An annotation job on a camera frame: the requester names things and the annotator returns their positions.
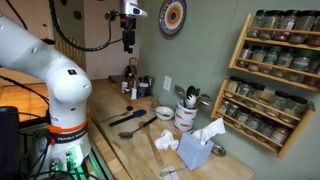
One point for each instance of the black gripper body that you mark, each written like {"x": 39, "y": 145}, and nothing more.
{"x": 128, "y": 33}

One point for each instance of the white tissue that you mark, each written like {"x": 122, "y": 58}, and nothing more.
{"x": 208, "y": 131}
{"x": 166, "y": 140}

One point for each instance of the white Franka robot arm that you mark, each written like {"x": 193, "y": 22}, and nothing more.
{"x": 50, "y": 76}

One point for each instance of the white tissue in box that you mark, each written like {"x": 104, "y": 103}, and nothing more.
{"x": 208, "y": 131}

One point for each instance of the blue tissue box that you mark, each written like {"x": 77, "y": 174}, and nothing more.
{"x": 193, "y": 153}

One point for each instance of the wooden chair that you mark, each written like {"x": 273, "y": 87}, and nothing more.
{"x": 133, "y": 65}
{"x": 68, "y": 50}

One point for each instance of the wooden condiment tray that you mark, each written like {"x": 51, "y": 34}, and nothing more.
{"x": 116, "y": 85}

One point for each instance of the white cap sauce bottle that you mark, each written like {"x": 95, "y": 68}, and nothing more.
{"x": 124, "y": 86}

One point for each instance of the black grinder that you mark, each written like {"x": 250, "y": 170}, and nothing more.
{"x": 149, "y": 82}

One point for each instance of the metal lidded canister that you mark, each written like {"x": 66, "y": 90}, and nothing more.
{"x": 143, "y": 90}

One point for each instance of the white shaker printed label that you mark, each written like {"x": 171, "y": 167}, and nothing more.
{"x": 134, "y": 94}

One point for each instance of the small black round lid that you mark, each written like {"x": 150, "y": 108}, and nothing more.
{"x": 129, "y": 108}

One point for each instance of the large metal spoon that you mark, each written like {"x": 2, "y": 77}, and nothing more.
{"x": 205, "y": 100}
{"x": 180, "y": 91}

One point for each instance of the small metal spoon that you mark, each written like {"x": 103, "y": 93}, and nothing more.
{"x": 156, "y": 112}

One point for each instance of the long metal fork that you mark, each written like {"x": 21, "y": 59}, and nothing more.
{"x": 115, "y": 116}

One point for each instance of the black serving spoon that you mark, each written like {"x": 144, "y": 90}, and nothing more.
{"x": 190, "y": 89}

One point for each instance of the small white bowl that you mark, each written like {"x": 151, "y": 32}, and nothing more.
{"x": 165, "y": 114}

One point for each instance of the white slotted spoon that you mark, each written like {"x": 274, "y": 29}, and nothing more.
{"x": 191, "y": 100}

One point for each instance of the white orange-striped utensil crock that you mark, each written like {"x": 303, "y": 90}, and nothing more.
{"x": 185, "y": 116}

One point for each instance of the long wooden spoon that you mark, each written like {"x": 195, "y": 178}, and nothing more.
{"x": 154, "y": 146}

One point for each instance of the wooden spice rack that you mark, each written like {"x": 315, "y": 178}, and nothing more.
{"x": 290, "y": 140}
{"x": 240, "y": 43}

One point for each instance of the glass spice jar black lid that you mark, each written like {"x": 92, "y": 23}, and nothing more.
{"x": 294, "y": 107}
{"x": 271, "y": 23}
{"x": 284, "y": 61}
{"x": 303, "y": 26}
{"x": 243, "y": 90}
{"x": 233, "y": 86}
{"x": 279, "y": 101}
{"x": 279, "y": 135}
{"x": 246, "y": 55}
{"x": 242, "y": 115}
{"x": 266, "y": 128}
{"x": 314, "y": 71}
{"x": 225, "y": 106}
{"x": 254, "y": 121}
{"x": 232, "y": 110}
{"x": 255, "y": 93}
{"x": 286, "y": 25}
{"x": 315, "y": 33}
{"x": 258, "y": 56}
{"x": 257, "y": 23}

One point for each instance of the white paper sheet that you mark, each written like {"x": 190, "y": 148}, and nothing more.
{"x": 171, "y": 176}

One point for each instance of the small metal dish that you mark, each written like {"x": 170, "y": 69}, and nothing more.
{"x": 218, "y": 150}

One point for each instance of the glass spice jar green lid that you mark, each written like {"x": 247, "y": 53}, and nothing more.
{"x": 300, "y": 63}
{"x": 270, "y": 58}

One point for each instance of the black box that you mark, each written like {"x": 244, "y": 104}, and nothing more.
{"x": 9, "y": 140}

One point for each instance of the colourful decorative wall plate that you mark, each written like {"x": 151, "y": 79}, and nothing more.
{"x": 172, "y": 16}

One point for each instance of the white wall outlet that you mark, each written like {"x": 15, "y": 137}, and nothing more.
{"x": 167, "y": 83}

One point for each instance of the aluminium mounting frame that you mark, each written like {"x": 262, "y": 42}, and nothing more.
{"x": 101, "y": 165}

